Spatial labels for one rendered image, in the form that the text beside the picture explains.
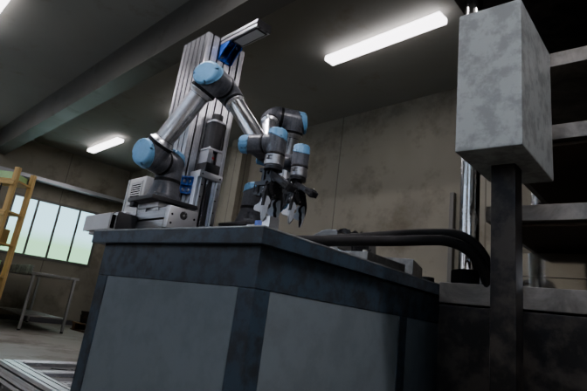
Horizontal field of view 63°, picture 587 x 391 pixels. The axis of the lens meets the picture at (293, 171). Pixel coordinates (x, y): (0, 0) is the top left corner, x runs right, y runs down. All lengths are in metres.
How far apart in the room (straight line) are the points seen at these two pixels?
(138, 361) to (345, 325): 0.51
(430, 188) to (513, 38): 3.77
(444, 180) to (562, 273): 3.16
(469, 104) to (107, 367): 1.14
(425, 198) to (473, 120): 3.77
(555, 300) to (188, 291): 0.93
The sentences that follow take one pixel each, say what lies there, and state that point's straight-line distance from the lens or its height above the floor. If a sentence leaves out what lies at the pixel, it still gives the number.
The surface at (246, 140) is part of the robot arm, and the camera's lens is 1.85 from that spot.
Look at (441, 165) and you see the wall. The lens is 5.06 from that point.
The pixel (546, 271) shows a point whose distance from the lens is 1.95.
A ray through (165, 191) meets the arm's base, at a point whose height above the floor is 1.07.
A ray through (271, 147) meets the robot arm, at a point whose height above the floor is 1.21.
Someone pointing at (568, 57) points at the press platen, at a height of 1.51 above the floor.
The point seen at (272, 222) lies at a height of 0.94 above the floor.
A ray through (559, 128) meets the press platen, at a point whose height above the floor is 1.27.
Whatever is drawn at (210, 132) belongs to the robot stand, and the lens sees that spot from 2.46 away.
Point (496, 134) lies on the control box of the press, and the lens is 1.25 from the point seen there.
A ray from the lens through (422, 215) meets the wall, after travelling 5.01.
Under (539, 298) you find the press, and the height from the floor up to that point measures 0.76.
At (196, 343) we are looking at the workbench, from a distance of 1.14.
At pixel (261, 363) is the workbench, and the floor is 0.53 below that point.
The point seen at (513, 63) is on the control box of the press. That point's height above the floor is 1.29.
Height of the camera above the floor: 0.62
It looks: 17 degrees up
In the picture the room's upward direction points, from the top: 8 degrees clockwise
